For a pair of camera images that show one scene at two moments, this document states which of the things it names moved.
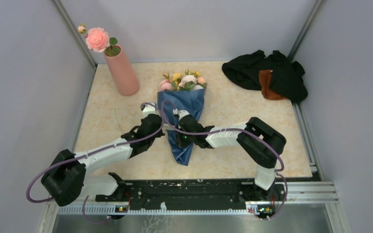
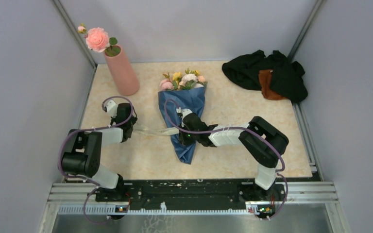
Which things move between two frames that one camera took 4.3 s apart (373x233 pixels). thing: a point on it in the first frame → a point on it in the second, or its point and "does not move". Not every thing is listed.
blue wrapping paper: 190,101 does not move
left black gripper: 160,133 → 133,119
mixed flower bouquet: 190,81 does not move
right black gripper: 181,142 does not move
